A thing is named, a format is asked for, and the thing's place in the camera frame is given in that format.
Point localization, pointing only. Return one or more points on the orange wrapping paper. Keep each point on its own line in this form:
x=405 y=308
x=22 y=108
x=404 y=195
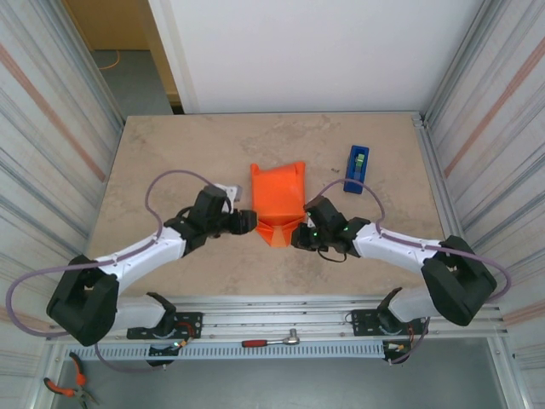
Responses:
x=277 y=191

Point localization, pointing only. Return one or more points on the aluminium mounting rails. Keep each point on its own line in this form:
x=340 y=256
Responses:
x=272 y=307

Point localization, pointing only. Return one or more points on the aluminium side rail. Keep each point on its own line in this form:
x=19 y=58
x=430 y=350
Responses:
x=428 y=145

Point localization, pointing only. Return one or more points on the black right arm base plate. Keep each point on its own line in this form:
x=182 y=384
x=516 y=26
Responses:
x=362 y=317

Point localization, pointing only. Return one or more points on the black electronics bracket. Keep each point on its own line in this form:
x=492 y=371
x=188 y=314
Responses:
x=388 y=349
x=159 y=363

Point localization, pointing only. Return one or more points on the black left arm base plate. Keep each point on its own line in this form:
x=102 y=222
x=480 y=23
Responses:
x=193 y=319

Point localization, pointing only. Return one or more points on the tan wooden door jamb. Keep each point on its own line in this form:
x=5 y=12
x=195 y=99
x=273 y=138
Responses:
x=166 y=76

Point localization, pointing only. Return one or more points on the aluminium frame post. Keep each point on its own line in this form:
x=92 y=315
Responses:
x=102 y=85
x=451 y=64

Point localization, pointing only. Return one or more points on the blue tape dispenser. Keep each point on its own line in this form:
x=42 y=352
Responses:
x=355 y=183

